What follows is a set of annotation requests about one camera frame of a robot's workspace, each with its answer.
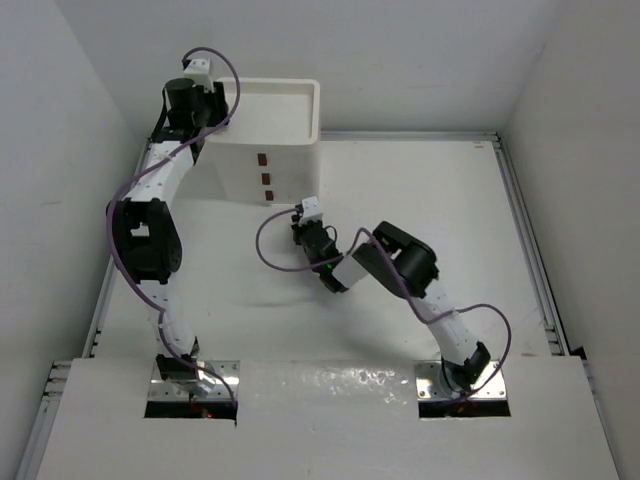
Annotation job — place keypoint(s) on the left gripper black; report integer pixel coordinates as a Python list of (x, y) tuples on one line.
[(216, 98)]

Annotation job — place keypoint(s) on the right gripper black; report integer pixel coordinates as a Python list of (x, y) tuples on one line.
[(299, 229)]

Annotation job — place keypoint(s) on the white drawer container box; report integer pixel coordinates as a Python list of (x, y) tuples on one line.
[(276, 117)]

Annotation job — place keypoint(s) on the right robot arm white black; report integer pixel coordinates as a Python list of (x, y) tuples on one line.
[(406, 267)]

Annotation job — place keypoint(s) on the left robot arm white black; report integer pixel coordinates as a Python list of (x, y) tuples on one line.
[(142, 231)]

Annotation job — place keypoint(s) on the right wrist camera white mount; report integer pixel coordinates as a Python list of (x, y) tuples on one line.
[(309, 210)]

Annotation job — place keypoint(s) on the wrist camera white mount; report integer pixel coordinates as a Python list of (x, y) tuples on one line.
[(309, 210), (200, 72)]

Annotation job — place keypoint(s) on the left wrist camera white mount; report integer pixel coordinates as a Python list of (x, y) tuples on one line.
[(200, 72)]

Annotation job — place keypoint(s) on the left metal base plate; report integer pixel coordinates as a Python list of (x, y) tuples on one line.
[(204, 386)]

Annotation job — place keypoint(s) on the aluminium frame rail right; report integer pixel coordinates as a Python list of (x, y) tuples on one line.
[(559, 343)]

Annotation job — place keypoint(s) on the aluminium frame rail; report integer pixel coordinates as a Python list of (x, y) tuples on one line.
[(559, 343), (53, 261)]

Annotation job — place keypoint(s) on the aluminium frame rail left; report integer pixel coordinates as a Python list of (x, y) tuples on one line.
[(53, 261)]

